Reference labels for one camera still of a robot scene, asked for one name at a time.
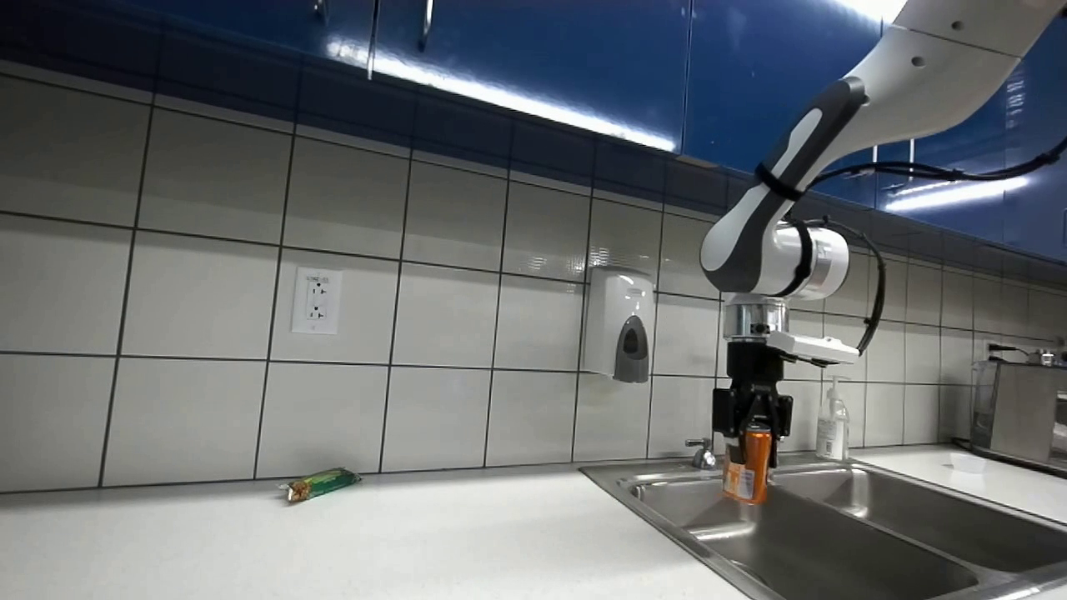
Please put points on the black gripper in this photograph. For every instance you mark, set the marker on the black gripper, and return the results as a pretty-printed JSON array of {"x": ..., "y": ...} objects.
[{"x": 754, "y": 385}]

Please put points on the orange soda can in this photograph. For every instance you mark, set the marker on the orange soda can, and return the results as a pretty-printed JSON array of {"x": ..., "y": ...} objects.
[{"x": 754, "y": 469}]

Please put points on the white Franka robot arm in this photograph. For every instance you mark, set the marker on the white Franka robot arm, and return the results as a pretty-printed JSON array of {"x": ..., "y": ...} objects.
[{"x": 845, "y": 122}]

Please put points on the stainless steel double sink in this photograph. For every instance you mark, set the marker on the stainless steel double sink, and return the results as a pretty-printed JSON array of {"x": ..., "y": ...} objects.
[{"x": 845, "y": 545}]

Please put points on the clear soap pump bottle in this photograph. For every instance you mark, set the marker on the clear soap pump bottle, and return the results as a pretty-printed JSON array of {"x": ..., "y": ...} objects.
[{"x": 832, "y": 430}]

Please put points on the green marker pen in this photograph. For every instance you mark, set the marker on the green marker pen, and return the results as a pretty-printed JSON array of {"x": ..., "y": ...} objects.
[{"x": 320, "y": 486}]

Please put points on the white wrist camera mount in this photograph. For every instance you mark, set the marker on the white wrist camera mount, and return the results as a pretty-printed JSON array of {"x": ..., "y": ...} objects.
[{"x": 817, "y": 349}]

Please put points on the white wall soap dispenser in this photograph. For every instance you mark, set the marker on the white wall soap dispenser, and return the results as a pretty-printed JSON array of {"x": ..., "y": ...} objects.
[{"x": 615, "y": 320}]

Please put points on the blue wall cabinet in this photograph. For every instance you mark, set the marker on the blue wall cabinet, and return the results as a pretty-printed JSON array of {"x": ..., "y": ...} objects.
[{"x": 500, "y": 68}]

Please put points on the white wall power outlet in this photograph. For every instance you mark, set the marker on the white wall power outlet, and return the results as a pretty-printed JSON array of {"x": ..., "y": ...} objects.
[{"x": 318, "y": 301}]

